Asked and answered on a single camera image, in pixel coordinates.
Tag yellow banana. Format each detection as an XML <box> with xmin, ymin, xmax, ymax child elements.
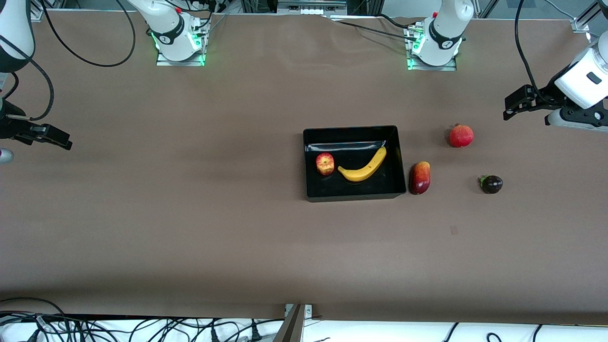
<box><xmin>337</xmin><ymin>146</ymin><xmax>387</xmax><ymax>182</ymax></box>

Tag black plastic box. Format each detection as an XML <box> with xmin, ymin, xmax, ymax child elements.
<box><xmin>303</xmin><ymin>125</ymin><xmax>408</xmax><ymax>203</ymax></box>

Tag red yellow apple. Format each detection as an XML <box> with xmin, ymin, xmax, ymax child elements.
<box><xmin>316</xmin><ymin>152</ymin><xmax>335</xmax><ymax>176</ymax></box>

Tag red pomegranate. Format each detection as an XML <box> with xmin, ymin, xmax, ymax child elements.
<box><xmin>449</xmin><ymin>123</ymin><xmax>475</xmax><ymax>148</ymax></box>

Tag dark purple mangosteen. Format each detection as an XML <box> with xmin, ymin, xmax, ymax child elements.
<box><xmin>479</xmin><ymin>174</ymin><xmax>504</xmax><ymax>194</ymax></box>

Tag red mango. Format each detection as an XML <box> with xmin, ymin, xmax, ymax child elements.
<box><xmin>409</xmin><ymin>161</ymin><xmax>431</xmax><ymax>195</ymax></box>

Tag brown table cover sheet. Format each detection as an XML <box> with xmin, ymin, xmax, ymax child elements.
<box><xmin>0</xmin><ymin>9</ymin><xmax>608</xmax><ymax>326</ymax></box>

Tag white power strip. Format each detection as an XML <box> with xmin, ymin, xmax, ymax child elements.
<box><xmin>277</xmin><ymin>0</ymin><xmax>347</xmax><ymax>16</ymax></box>

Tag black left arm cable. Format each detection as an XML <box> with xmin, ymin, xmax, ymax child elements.
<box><xmin>515</xmin><ymin>0</ymin><xmax>548</xmax><ymax>103</ymax></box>

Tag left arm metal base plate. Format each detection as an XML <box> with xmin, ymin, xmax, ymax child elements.
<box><xmin>407</xmin><ymin>21</ymin><xmax>458</xmax><ymax>72</ymax></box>

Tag aluminium frame profile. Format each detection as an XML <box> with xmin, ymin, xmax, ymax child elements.
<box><xmin>571</xmin><ymin>0</ymin><xmax>608</xmax><ymax>34</ymax></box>
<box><xmin>28</xmin><ymin>0</ymin><xmax>48</xmax><ymax>22</ymax></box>

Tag long looping black cable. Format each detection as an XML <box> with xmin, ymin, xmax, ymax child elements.
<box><xmin>40</xmin><ymin>0</ymin><xmax>136</xmax><ymax>68</ymax></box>

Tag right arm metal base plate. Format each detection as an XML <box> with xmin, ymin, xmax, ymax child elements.
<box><xmin>156</xmin><ymin>19</ymin><xmax>207</xmax><ymax>67</ymax></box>

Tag black cable on table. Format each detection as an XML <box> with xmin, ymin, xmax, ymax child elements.
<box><xmin>373</xmin><ymin>13</ymin><xmax>412</xmax><ymax>29</ymax></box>
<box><xmin>332</xmin><ymin>19</ymin><xmax>412</xmax><ymax>41</ymax></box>

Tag black arched floor cable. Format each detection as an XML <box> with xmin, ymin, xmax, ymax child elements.
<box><xmin>0</xmin><ymin>297</ymin><xmax>68</xmax><ymax>333</ymax></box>

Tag dark metal post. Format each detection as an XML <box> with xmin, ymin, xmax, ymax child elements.
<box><xmin>272</xmin><ymin>304</ymin><xmax>305</xmax><ymax>342</ymax></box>

